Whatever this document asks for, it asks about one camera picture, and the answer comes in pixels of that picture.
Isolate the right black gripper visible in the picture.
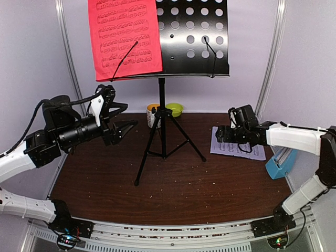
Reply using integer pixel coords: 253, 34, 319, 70
216, 125, 248, 143

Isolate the white sheet music paper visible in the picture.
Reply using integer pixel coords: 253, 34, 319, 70
210, 126, 266, 161

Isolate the blue metronome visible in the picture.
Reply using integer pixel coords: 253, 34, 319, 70
265, 147, 298, 180

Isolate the red sheet music paper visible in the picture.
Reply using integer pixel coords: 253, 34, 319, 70
88, 0, 163, 81

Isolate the black music stand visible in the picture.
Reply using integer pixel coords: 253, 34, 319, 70
110, 0, 231, 187

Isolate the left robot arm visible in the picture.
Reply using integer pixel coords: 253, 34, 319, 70
1, 94, 138, 233

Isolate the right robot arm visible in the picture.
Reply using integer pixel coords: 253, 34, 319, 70
215, 105, 335, 232

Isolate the white floral mug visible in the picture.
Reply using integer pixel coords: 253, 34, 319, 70
146, 103, 160, 128

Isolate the green bowl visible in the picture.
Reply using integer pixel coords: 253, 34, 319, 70
165, 102, 183, 118

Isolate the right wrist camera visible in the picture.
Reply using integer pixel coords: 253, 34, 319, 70
228, 107, 237, 129

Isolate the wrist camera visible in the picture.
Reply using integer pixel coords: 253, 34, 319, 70
87, 85, 116, 127
228, 107, 237, 129

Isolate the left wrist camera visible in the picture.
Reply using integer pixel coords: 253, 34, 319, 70
87, 85, 116, 127

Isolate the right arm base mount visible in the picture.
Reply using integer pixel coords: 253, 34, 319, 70
251, 218, 296, 250

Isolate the front aluminium rail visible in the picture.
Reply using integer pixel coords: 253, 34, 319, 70
26, 220, 316, 252

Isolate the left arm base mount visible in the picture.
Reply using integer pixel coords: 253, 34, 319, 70
46, 219, 94, 251

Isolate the left aluminium frame post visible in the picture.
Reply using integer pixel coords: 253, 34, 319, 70
54, 0, 89, 116

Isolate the aluminium frame post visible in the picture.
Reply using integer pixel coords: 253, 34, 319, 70
54, 0, 89, 116
255, 0, 288, 119

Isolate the right aluminium frame post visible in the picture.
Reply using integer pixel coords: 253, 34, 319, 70
255, 0, 288, 119

